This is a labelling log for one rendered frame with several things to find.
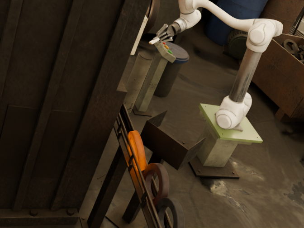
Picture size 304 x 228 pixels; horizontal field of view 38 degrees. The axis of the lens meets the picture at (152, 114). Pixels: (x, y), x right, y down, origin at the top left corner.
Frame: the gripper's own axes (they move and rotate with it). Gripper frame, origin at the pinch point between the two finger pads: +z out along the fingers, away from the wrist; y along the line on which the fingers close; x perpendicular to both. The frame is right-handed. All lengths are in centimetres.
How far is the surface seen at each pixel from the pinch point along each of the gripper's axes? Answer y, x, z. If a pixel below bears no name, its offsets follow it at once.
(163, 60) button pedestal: 28.7, 30.5, -18.6
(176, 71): 58, 62, -44
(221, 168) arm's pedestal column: 113, -13, -8
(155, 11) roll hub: -35, -59, 26
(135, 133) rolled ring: 0, -90, 76
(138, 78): 32.0, 35.4, 4.8
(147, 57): 19.5, 30.2, -6.1
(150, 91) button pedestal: 51, 43, -5
